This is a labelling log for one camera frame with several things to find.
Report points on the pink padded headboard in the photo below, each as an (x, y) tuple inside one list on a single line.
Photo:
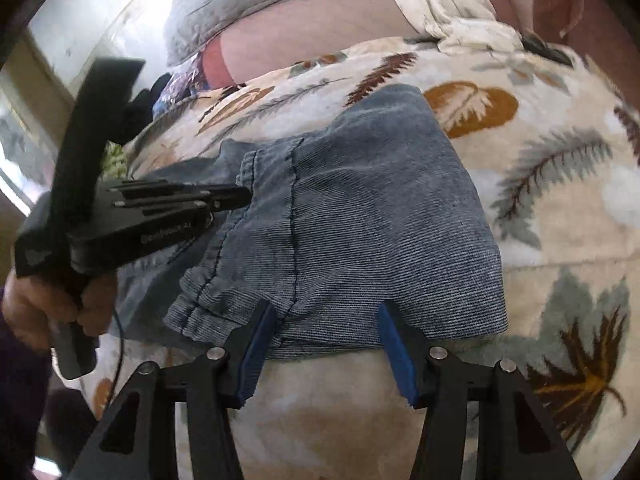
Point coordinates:
[(580, 5)]

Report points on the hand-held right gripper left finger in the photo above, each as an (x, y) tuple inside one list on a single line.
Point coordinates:
[(257, 355)]

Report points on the purple plastic bag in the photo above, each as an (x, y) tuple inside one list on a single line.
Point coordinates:
[(180, 85)]

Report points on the green white rolled quilt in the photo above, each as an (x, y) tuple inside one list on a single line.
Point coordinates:
[(114, 162)]

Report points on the pink striped bolster cushion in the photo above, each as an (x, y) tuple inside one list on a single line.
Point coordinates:
[(310, 30)]

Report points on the blue denim pants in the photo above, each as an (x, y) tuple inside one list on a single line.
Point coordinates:
[(360, 220)]

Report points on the leaf print blanket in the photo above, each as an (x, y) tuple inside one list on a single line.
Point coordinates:
[(550, 240)]

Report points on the black clothing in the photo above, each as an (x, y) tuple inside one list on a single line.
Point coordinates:
[(150, 105)]

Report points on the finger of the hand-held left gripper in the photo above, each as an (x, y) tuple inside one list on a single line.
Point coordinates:
[(220, 205), (200, 191)]

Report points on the white crumpled cloth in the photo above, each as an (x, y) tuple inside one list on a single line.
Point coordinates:
[(450, 0)]

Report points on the grey quilted pillow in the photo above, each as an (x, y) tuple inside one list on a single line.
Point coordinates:
[(250, 5)]

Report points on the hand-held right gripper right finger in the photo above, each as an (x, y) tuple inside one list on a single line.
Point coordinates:
[(397, 355)]

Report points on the person's left forearm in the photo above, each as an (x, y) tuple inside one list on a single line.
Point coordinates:
[(20, 390)]

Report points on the person's left hand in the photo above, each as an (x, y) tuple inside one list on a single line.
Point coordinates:
[(30, 305)]

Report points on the wooden door frame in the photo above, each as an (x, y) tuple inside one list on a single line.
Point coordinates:
[(42, 72)]

